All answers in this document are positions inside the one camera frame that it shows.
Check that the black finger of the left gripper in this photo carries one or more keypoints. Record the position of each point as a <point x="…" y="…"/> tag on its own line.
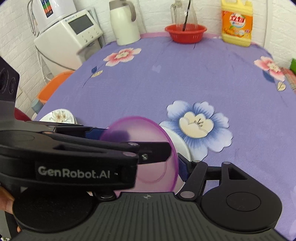
<point x="152" y="152"/>

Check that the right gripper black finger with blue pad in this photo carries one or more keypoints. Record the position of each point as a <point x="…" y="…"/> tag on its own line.
<point x="193" y="174"/>

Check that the purple plastic bowl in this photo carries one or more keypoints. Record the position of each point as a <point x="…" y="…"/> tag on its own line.
<point x="158" y="168"/>

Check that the white bowl red pattern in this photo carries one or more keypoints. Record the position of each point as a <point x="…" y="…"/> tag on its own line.
<point x="180" y="147"/>

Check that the white floral ceramic plate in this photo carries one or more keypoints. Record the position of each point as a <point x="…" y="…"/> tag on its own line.
<point x="59" y="116"/>

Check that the person's left hand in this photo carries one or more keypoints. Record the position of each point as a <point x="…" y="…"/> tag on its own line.
<point x="8" y="223"/>

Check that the orange plastic stool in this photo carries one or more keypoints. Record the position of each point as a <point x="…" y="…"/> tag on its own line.
<point x="48" y="90"/>

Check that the purple floral tablecloth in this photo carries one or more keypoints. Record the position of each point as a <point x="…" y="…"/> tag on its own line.
<point x="216" y="96"/>

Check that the white water dispenser machine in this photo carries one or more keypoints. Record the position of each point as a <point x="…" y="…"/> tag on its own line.
<point x="67" y="44"/>

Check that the red plastic basket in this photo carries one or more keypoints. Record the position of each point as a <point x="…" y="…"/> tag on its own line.
<point x="191" y="35"/>

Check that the black straw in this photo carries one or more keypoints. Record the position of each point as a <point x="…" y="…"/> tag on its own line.
<point x="186" y="16"/>

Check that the clear glass pitcher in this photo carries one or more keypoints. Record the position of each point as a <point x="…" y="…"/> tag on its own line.
<point x="178" y="11"/>

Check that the white thermos jug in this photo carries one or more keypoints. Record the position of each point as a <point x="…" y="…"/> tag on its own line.
<point x="123" y="21"/>

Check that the white water purifier unit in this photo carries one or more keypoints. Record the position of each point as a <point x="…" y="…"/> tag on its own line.
<point x="42" y="14"/>

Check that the green plastic tray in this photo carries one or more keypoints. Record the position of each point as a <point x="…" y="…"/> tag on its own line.
<point x="293" y="65"/>

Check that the yellow dish soap bottle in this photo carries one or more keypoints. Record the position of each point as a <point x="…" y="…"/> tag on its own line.
<point x="237" y="22"/>

